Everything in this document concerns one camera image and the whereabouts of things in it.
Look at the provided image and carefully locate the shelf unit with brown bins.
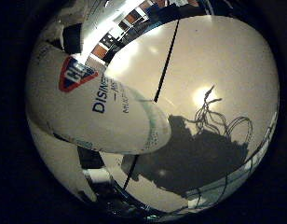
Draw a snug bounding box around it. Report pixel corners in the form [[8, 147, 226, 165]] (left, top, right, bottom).
[[87, 0, 212, 64]]

